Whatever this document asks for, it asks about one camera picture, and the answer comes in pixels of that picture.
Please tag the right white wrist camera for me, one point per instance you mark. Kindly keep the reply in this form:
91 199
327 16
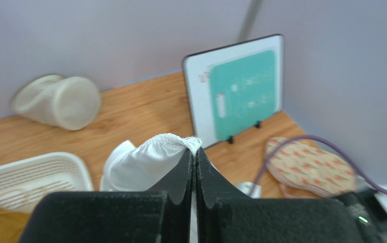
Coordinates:
250 189

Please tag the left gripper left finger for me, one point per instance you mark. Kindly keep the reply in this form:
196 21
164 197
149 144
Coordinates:
159 214

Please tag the whiteboard with teal sheet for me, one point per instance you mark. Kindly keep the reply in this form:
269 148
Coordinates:
233 88

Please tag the beige mesh laundry bag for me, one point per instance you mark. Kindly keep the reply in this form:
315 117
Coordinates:
71 103

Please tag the white bra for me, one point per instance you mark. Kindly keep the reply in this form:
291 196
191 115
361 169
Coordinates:
129 168

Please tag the white plastic basket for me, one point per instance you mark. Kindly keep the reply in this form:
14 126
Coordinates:
24 183

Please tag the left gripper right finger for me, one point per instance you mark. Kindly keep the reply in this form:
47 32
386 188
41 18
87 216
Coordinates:
225 214

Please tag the floral pink cloth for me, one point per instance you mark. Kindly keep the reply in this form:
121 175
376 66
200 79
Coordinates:
298 165

